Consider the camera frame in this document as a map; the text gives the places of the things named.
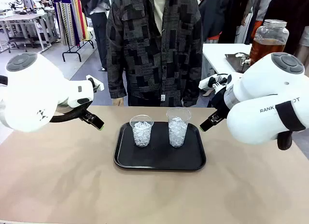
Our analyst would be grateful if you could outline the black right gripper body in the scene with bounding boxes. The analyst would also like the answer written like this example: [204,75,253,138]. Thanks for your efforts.
[211,86,231,117]

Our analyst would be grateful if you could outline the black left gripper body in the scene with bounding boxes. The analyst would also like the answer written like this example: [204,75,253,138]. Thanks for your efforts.
[79,101,94,114]

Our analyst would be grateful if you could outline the tall clear iced cup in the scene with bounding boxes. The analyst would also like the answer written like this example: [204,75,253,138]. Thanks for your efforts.
[166,108,192,148]

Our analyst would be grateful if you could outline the short clear iced cup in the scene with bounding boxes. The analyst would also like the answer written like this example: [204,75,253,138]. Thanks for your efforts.
[129,114,155,148]

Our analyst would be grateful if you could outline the person's left forearm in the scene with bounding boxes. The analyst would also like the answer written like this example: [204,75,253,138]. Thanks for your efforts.
[182,47,204,106]

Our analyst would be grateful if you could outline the person's right forearm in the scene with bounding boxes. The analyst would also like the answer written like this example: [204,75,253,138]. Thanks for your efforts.
[106,47,128,99]

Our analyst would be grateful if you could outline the person's right hand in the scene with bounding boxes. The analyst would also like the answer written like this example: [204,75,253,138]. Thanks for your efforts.
[112,96,129,107]

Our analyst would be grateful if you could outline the dark metal tray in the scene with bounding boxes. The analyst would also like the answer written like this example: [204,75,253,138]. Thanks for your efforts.
[225,52,252,74]

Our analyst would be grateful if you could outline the white counter table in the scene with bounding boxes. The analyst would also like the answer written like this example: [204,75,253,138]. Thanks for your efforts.
[202,42,253,81]

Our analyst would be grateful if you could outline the black garment rack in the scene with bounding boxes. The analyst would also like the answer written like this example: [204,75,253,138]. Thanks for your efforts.
[52,0,95,62]

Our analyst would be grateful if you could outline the black plastic serving tray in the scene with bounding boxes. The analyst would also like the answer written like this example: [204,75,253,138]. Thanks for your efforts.
[113,122,207,171]

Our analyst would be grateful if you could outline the glass jar of brown tea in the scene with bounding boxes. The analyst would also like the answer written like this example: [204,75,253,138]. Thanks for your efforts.
[240,19,290,68]

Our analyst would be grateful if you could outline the bystander in dark coat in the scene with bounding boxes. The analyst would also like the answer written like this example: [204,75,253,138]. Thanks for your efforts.
[79,0,112,71]

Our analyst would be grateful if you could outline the person in patchwork jacket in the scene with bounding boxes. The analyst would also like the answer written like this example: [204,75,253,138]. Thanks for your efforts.
[105,0,204,108]

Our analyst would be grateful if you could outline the hanging patterned fabrics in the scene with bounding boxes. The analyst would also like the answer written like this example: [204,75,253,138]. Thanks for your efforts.
[52,0,90,46]

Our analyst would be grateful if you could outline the bystander in navy jacket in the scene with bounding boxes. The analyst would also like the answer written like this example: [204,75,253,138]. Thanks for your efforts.
[198,0,244,43]

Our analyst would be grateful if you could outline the bystander in grey jacket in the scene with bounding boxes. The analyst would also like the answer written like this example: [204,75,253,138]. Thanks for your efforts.
[241,0,276,45]

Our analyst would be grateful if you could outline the white workbench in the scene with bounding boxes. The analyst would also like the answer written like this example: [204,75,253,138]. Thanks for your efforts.
[0,11,60,54]

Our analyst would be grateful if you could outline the bystander in black coat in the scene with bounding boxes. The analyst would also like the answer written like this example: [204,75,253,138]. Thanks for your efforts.
[264,0,309,58]

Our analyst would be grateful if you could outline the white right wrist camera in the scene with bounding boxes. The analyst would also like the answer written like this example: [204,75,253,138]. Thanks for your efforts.
[198,73,233,92]

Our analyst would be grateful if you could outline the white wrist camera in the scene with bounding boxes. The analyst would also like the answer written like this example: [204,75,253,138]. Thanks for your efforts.
[198,73,233,92]
[85,75,105,93]

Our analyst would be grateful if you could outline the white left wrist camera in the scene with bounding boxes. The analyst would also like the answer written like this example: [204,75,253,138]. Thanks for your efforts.
[85,75,105,93]

